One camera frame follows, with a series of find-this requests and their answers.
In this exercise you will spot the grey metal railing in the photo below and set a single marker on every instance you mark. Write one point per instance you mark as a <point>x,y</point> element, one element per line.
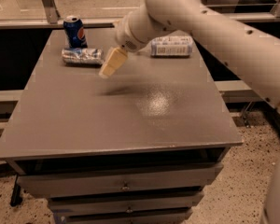
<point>50,13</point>

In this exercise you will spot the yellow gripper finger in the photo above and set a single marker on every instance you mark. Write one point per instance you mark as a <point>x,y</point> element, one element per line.
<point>115,58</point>

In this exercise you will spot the top grey drawer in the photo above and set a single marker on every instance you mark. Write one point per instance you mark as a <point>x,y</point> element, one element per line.
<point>117,181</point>

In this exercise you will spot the bottom grey drawer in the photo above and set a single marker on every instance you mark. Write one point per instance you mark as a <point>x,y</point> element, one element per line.
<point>161,216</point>

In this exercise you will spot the silver blue redbull can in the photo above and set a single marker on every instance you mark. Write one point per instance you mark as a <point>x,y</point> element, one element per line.
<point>83,56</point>

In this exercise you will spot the middle grey drawer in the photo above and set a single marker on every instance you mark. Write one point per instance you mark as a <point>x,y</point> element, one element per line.
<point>125,203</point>

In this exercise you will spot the grey drawer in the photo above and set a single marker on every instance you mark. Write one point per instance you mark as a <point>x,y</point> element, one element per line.
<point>125,203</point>
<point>161,216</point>
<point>117,181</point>

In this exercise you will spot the grey drawer cabinet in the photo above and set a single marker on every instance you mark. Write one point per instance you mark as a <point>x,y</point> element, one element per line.
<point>150,113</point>

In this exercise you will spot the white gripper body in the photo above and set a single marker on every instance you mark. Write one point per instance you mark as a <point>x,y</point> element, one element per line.
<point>123,35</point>

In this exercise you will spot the blue pepsi can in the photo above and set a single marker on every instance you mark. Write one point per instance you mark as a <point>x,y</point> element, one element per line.
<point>74,30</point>

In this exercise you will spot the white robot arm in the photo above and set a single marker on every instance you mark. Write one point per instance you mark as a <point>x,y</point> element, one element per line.
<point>249,53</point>

